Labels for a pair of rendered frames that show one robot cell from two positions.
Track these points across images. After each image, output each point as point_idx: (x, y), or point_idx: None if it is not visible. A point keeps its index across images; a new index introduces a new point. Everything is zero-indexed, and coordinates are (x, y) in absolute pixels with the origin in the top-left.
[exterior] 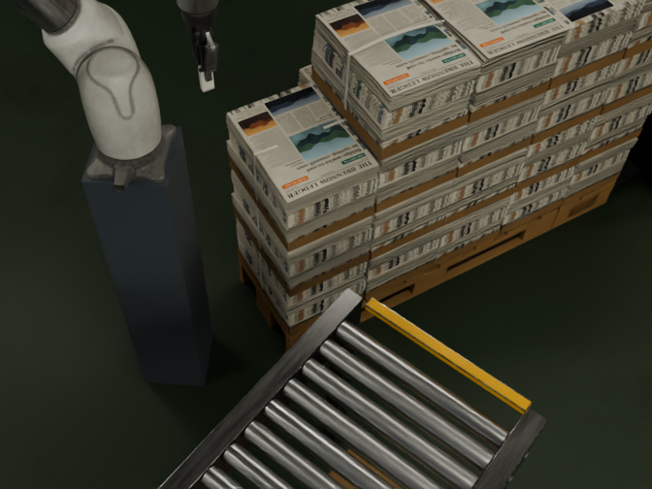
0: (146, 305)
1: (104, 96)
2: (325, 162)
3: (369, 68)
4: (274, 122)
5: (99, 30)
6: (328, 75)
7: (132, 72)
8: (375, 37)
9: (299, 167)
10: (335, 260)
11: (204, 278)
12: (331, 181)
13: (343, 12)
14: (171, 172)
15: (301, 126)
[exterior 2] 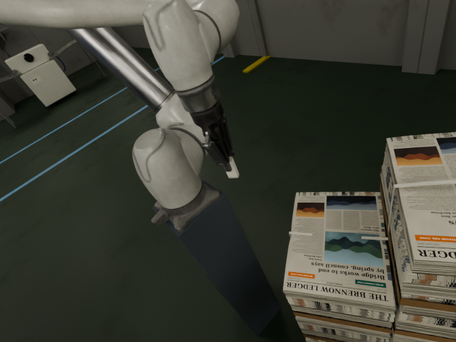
0: (214, 283)
1: (134, 161)
2: (340, 271)
3: (408, 210)
4: (322, 214)
5: (174, 115)
6: (385, 194)
7: (151, 149)
8: (444, 176)
9: (314, 262)
10: (347, 338)
11: (267, 282)
12: (332, 294)
13: (419, 141)
14: (192, 226)
15: (342, 226)
